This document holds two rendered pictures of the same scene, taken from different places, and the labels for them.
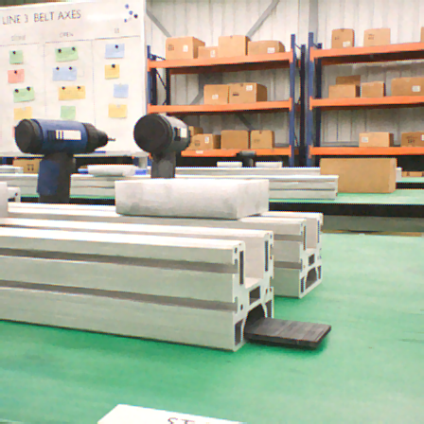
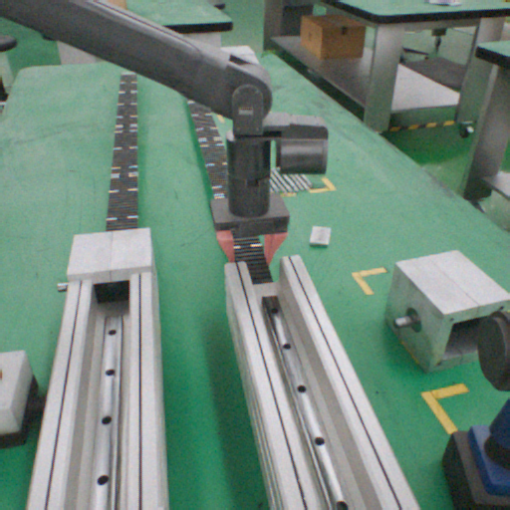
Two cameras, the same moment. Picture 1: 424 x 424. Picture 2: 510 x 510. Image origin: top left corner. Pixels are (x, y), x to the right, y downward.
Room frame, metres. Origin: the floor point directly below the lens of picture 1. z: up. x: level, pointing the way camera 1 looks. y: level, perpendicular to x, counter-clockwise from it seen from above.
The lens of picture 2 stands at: (0.69, 0.20, 1.23)
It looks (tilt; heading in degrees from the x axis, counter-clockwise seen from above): 35 degrees down; 55
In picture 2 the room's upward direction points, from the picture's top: straight up
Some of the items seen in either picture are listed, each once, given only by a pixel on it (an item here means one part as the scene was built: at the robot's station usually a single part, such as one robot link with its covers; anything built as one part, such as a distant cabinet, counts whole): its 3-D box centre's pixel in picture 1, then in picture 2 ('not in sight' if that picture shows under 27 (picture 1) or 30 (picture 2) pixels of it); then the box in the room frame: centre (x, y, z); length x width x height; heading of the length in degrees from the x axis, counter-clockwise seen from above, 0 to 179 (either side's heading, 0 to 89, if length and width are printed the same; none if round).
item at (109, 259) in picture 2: not in sight; (108, 279); (0.83, 0.74, 0.83); 0.12 x 0.09 x 0.10; 156
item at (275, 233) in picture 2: not in sight; (258, 238); (1.03, 0.68, 0.85); 0.07 x 0.07 x 0.09; 65
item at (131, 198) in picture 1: (194, 207); not in sight; (0.72, 0.02, 0.87); 0.16 x 0.11 x 0.07; 66
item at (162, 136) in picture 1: (169, 185); not in sight; (0.96, 0.07, 0.89); 0.20 x 0.08 x 0.22; 167
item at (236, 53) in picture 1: (225, 124); not in sight; (10.97, -0.26, 1.58); 2.83 x 0.98 x 3.15; 70
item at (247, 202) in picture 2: not in sight; (249, 195); (1.02, 0.69, 0.92); 0.10 x 0.07 x 0.07; 155
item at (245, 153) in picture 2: not in sight; (253, 152); (1.02, 0.68, 0.98); 0.07 x 0.06 x 0.07; 144
